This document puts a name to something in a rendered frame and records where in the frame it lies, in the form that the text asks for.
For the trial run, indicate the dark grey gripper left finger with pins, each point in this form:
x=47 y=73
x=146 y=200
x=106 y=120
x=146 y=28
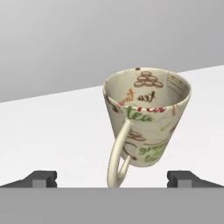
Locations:
x=40 y=178

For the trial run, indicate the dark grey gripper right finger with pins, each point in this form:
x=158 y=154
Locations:
x=182 y=178

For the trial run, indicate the cream mug with tea print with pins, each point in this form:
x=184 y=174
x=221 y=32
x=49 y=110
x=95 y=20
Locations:
x=148 y=116

